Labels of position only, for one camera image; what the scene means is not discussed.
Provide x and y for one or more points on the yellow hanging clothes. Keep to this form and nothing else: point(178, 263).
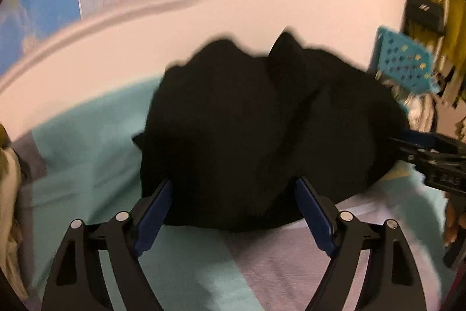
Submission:
point(439, 25)

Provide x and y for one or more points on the black coat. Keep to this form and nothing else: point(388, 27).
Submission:
point(232, 133)

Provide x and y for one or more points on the mustard yellow garment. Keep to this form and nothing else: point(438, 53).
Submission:
point(11, 236)

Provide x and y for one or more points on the teal patterned bed sheet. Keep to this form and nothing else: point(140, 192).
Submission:
point(83, 165)

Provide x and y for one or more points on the blue plastic basket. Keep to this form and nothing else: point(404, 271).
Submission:
point(400, 58)

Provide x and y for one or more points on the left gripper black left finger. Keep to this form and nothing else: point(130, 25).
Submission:
point(148, 215)

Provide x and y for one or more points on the person's right hand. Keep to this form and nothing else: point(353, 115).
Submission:
point(453, 223)

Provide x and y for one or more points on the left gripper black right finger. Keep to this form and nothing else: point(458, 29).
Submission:
point(319, 213)

